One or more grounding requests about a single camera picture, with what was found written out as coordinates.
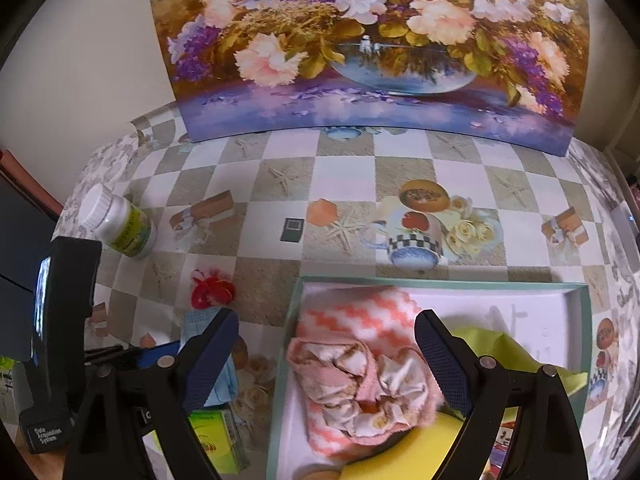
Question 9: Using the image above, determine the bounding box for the teal tray with white inside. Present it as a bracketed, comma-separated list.
[266, 275, 593, 480]

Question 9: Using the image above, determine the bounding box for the yellow sponge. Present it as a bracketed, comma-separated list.
[340, 412, 521, 480]

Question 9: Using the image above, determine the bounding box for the checkered printed tablecloth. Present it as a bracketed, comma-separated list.
[60, 102, 640, 480]

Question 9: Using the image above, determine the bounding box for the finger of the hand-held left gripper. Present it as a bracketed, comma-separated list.
[82, 341, 182, 368]

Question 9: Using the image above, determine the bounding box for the blue face mask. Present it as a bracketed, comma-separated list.
[180, 309, 241, 406]

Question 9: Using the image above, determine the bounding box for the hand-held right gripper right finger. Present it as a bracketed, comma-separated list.
[414, 309, 590, 480]

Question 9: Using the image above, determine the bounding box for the green cloth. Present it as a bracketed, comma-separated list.
[447, 326, 587, 423]

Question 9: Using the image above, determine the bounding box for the flower painting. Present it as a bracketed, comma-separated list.
[145, 0, 591, 156]

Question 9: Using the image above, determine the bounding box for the pink floral cloth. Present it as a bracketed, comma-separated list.
[287, 337, 448, 443]

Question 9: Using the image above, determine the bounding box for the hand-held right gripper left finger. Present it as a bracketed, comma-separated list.
[62, 307, 241, 480]

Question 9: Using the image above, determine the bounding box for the dark furniture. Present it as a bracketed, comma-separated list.
[0, 150, 66, 361]

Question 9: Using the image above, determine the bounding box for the red hair clip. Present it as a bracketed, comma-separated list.
[190, 269, 236, 309]

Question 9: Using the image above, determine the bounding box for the white bottle with yellow label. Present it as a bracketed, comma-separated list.
[80, 183, 157, 259]

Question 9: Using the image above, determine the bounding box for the orange white zigzag towel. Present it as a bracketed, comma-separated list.
[295, 286, 432, 461]

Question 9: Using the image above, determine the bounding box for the green tissue pack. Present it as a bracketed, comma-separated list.
[187, 408, 249, 475]

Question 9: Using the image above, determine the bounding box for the white device with blue light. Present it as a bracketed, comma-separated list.
[612, 200, 640, 238]

